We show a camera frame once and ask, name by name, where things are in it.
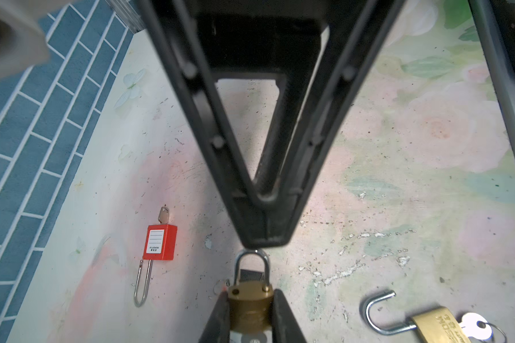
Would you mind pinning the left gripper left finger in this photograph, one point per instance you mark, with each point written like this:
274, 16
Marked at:
217, 329

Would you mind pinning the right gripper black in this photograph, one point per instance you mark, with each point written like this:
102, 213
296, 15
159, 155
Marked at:
201, 41

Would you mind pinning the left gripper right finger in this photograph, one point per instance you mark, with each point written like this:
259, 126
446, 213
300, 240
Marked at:
285, 328

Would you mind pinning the small brass padlock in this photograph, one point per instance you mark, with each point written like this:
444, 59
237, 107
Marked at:
251, 302

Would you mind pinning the large brass padlock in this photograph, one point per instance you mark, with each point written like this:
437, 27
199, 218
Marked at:
437, 325

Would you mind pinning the red padlock with key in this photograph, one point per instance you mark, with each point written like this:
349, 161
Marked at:
159, 245

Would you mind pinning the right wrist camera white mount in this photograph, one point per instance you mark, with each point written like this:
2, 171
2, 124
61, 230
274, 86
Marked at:
22, 41

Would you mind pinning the aluminium rail frame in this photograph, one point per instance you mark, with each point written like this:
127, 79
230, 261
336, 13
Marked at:
495, 23

